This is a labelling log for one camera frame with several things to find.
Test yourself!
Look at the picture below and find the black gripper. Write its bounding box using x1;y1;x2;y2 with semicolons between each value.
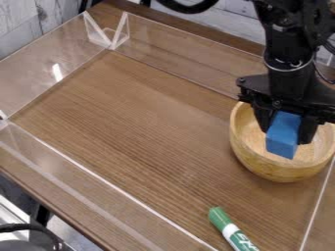
236;67;335;144

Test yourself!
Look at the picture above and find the blue rectangular block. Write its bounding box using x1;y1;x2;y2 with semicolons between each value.
266;111;302;160

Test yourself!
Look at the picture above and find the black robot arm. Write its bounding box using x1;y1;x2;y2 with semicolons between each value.
236;0;335;144

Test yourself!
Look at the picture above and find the brown wooden bowl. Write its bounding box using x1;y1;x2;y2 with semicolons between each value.
230;102;335;182

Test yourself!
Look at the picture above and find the green dry erase marker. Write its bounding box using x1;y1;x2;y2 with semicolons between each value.
208;207;260;251

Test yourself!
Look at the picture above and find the clear acrylic tray wall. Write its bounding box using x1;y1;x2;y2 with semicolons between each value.
0;9;335;251

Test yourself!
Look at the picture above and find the black table leg frame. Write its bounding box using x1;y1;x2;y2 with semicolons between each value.
0;173;80;251

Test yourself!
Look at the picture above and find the black cable under table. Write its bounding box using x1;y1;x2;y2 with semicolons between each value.
0;223;66;251

